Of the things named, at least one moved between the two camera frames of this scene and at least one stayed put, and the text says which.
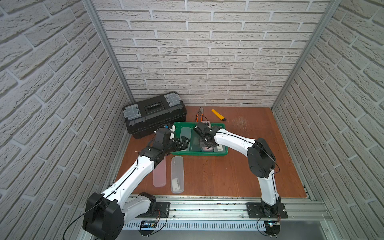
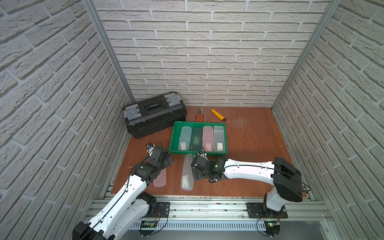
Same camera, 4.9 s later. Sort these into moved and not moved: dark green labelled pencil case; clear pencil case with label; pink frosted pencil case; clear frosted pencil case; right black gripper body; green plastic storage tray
Moved: right black gripper body; clear pencil case with label
Not moved: pink frosted pencil case; green plastic storage tray; dark green labelled pencil case; clear frosted pencil case
